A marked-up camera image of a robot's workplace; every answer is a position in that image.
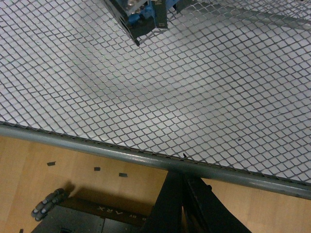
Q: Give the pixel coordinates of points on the grey mecanum wheel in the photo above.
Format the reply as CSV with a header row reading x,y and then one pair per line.
x,y
47,202

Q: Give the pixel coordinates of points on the red emergency stop button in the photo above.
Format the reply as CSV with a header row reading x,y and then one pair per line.
x,y
140,17

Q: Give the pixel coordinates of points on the silver mesh three-tier rack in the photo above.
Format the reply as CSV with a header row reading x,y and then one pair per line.
x,y
224,92

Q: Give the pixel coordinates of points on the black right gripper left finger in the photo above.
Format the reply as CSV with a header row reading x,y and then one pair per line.
x,y
166,214

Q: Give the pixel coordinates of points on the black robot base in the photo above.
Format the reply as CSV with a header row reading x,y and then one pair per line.
x,y
75,215

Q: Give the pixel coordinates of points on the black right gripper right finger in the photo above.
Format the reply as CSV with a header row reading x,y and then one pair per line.
x,y
204,212

